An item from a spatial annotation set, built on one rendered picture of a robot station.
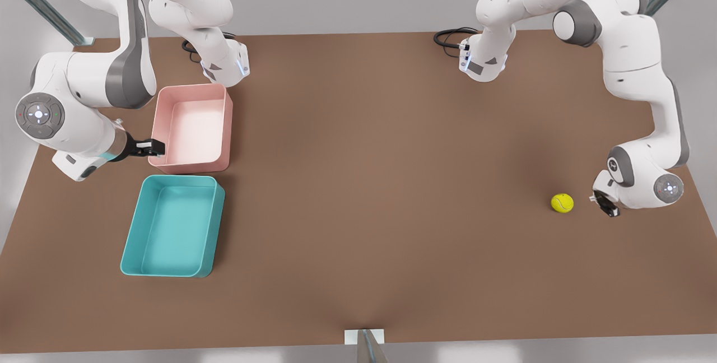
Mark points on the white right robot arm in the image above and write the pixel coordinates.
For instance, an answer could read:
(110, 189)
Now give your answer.
(89, 77)

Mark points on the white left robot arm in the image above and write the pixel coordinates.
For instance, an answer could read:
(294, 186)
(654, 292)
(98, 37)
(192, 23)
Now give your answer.
(633, 66)

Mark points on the yellow tennis ball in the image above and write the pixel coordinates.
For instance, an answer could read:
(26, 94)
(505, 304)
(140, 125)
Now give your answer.
(562, 203)

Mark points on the pink rectangular tray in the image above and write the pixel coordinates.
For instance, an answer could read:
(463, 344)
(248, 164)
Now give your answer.
(193, 128)

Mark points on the teal rectangular tray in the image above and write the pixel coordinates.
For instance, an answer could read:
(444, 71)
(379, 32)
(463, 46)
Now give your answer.
(173, 228)

